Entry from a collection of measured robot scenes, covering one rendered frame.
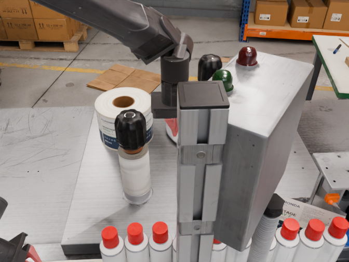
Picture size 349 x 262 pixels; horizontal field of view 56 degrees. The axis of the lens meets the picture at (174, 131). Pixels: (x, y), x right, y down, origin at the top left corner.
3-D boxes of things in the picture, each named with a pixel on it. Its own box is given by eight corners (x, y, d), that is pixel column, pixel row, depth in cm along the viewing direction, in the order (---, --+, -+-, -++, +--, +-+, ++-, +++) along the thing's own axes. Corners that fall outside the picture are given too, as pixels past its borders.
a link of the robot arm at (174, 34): (125, 44, 62) (160, 20, 58) (138, 22, 71) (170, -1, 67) (163, 90, 68) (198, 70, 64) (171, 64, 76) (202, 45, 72)
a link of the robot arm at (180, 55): (157, 55, 61) (188, 57, 61) (163, 39, 67) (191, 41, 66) (158, 87, 66) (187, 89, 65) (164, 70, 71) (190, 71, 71)
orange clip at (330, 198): (335, 198, 76) (338, 192, 74) (339, 205, 74) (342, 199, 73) (323, 199, 75) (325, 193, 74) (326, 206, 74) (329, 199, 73)
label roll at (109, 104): (91, 145, 120) (84, 113, 111) (113, 115, 135) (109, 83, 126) (143, 155, 115) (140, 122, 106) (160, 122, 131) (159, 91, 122)
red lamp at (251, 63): (260, 63, 41) (263, 46, 39) (252, 71, 39) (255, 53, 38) (240, 58, 42) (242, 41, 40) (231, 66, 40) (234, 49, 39)
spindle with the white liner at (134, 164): (152, 182, 106) (147, 104, 87) (151, 204, 99) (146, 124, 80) (124, 183, 105) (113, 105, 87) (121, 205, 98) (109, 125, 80)
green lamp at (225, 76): (237, 88, 36) (239, 69, 35) (227, 99, 34) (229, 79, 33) (215, 81, 37) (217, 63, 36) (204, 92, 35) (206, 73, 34)
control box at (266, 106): (284, 172, 52) (316, 63, 41) (242, 254, 41) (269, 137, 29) (226, 149, 57) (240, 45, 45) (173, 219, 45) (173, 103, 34)
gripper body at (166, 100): (151, 98, 74) (149, 69, 69) (196, 97, 74) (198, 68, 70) (151, 116, 69) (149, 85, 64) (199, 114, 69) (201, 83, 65)
